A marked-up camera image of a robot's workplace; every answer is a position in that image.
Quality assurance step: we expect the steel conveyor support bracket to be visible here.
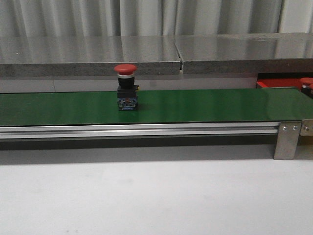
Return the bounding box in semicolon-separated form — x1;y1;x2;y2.
274;121;302;160

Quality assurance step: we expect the green conveyor belt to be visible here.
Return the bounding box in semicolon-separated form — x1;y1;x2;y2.
0;88;313;126

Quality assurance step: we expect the aluminium conveyor side rail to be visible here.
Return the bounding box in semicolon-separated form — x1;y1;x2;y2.
0;122;279;140

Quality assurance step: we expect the red plastic tray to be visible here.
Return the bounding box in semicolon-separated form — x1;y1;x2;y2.
256;72;313;91

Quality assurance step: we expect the right grey stone slab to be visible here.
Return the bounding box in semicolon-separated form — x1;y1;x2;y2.
175;33;313;74

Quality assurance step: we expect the red mushroom push button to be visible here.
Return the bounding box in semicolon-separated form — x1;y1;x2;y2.
300;77;313;96

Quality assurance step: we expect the left grey stone slab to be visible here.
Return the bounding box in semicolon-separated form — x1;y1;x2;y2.
0;36;181;77

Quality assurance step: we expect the grey pleated curtain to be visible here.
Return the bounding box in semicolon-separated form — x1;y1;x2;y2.
0;0;313;37

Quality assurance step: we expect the steel conveyor end bracket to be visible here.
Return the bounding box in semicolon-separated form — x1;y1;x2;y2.
300;119;313;137

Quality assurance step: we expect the grey stone slab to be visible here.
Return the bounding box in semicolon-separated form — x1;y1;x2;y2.
0;36;181;77
175;33;313;74

